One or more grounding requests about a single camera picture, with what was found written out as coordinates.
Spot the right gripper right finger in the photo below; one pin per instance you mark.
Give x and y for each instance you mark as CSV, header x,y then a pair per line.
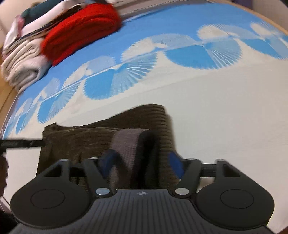
x,y
188,171

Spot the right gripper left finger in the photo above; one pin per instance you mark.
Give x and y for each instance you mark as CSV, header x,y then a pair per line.
x,y
97,170

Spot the dark brown corduroy pants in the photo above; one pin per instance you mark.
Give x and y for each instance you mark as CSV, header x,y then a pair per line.
x,y
141,137

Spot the white folded comforter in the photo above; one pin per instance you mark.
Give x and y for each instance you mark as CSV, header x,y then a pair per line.
x,y
25,65

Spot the white folded bedding stack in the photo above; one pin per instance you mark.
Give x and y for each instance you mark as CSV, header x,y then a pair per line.
x,y
21,31

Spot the blue white patterned bedsheet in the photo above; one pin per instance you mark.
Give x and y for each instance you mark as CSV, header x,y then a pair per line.
x,y
219,70

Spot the blue shark plush toy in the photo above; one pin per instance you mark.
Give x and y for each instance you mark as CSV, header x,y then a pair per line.
x,y
38,10

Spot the red folded blanket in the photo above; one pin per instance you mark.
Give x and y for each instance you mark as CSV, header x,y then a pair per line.
x,y
94,22

